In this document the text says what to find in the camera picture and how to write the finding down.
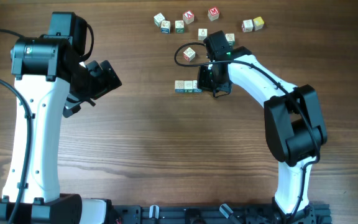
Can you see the red-edged block far right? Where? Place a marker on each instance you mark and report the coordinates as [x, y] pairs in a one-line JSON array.
[[247, 25]]

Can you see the yellow letter S block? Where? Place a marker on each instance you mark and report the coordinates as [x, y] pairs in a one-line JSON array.
[[258, 23]]

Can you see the green-edged block upper row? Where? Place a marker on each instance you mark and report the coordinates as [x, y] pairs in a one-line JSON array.
[[179, 26]]

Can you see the blue-edged paw block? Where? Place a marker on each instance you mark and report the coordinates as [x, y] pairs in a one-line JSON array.
[[179, 86]]

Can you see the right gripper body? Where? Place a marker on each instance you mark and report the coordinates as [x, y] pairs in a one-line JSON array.
[[210, 80]]

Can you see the red-edged block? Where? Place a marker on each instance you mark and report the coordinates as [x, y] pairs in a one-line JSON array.
[[247, 25], [189, 54]]

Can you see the red letter A block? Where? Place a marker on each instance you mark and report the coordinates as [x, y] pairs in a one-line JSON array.
[[188, 17]]

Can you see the red letter M block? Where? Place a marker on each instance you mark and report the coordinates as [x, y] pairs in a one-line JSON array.
[[213, 13]]

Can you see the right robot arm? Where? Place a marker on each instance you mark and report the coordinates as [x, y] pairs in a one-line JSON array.
[[294, 125]]

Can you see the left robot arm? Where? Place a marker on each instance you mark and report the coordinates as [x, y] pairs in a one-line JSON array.
[[53, 77]]

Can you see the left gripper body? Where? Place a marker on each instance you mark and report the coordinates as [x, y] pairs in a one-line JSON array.
[[105, 78]]

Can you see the plain wooden block centre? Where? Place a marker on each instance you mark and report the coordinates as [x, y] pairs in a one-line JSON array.
[[202, 34]]

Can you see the red-edged block lower left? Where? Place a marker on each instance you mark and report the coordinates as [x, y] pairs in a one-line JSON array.
[[189, 54]]

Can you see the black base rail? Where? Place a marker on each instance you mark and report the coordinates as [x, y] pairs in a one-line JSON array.
[[216, 214]]

